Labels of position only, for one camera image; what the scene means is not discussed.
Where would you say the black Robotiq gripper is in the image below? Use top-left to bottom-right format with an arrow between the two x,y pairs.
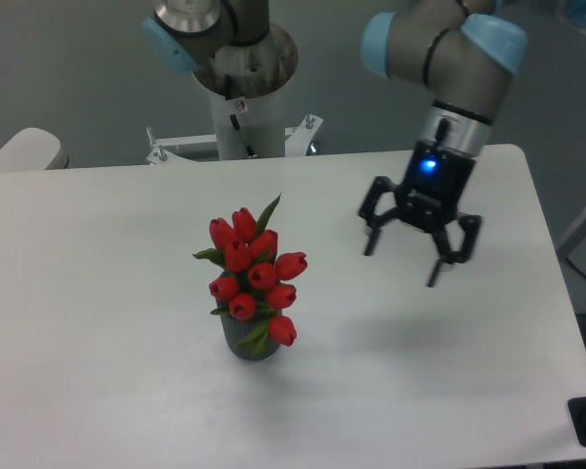
356,139 -> 482,288

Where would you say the red tulip bouquet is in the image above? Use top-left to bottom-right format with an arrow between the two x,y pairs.
193,197 -> 308,347

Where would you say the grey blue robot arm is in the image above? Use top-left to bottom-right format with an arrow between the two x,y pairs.
142,1 -> 527,267

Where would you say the dark grey ribbed vase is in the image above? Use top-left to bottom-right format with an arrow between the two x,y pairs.
212,301 -> 282,362

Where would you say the beige chair back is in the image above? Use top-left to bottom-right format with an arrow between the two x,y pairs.
0,127 -> 69,174

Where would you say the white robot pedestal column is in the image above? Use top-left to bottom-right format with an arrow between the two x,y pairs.
193,23 -> 298,146

